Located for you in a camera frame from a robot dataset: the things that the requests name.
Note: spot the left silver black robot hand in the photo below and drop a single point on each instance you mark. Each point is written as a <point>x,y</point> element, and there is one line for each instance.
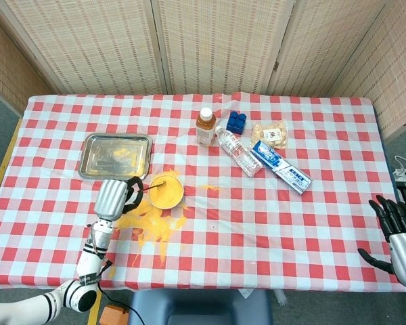
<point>110,199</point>

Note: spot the black metal spoon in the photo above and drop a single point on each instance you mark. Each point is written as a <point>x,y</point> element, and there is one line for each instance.
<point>155,185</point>

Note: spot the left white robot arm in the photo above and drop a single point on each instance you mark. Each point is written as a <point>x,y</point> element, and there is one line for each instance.
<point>89,260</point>

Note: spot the silver metal tray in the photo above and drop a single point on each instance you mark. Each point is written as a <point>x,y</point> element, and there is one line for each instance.
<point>101,152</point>

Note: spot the off-white bowl of yellow powder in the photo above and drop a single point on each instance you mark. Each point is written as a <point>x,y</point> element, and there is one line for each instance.
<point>167,196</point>

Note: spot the spilled yellow powder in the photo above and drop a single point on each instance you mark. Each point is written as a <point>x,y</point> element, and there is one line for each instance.
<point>155,225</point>

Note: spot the orange box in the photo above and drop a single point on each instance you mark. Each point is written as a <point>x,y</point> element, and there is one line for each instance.
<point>113,315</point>

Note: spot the amber tea bottle white cap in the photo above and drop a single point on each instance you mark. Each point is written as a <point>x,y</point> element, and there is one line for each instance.
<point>205,132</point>

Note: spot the clear plastic water bottle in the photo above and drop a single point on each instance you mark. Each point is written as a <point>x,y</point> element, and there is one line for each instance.
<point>238,152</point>

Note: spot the dark blue chair seat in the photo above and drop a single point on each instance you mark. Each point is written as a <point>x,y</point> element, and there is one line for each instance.
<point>199,308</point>

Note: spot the blue toy building block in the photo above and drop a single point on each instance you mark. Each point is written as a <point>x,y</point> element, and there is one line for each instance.
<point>236,123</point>

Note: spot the red white checkered tablecloth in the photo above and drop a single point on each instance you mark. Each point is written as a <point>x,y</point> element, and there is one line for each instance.
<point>257,230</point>

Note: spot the blue white toothpaste box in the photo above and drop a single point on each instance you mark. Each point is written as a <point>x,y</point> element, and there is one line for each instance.
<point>281,167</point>

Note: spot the beige bamboo folding screen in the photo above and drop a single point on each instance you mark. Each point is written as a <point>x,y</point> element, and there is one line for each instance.
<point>88,44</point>

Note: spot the clear snack packet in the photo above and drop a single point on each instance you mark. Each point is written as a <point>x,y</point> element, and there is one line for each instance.
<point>270,135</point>

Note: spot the metal screen hinge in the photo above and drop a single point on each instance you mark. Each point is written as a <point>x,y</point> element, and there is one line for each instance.
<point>275,66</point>

